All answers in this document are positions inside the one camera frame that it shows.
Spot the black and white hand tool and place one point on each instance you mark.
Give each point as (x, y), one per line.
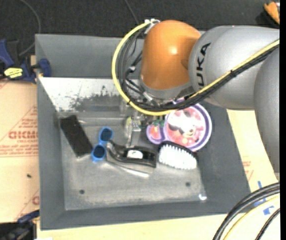
(132, 156)

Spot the brown cardboard board, red print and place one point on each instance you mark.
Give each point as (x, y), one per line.
(13, 159)

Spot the white brush with black back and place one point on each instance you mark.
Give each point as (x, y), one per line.
(177, 157)

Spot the blue sunglasses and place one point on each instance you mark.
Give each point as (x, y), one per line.
(99, 152)

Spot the pink and purple cartoon plate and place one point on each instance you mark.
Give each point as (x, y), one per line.
(187, 129)

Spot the dark green flat block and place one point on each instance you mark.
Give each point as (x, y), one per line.
(76, 136)

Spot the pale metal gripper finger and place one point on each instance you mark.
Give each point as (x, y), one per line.
(135, 136)
(128, 131)

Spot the grey metal bin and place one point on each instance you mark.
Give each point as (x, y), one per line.
(132, 191)

